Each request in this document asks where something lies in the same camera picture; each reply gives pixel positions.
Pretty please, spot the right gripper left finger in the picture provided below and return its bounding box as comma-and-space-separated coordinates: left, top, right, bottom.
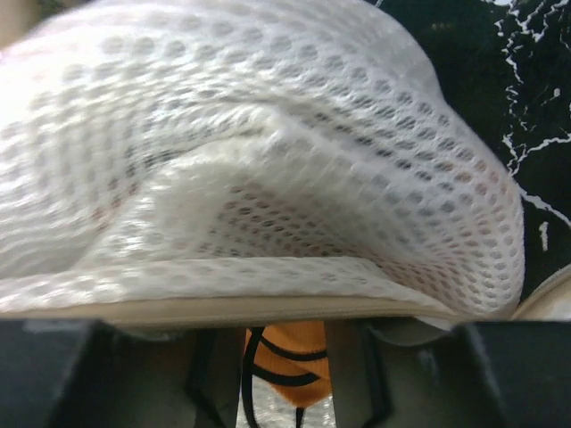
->
1, 319, 236, 427

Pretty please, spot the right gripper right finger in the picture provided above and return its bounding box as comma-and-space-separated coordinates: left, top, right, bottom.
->
325, 320, 570, 427

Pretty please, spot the orange bra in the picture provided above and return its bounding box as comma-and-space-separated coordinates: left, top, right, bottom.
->
240, 321, 332, 427

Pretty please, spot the white mesh laundry bag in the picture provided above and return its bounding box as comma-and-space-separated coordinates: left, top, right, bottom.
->
0, 0, 571, 331

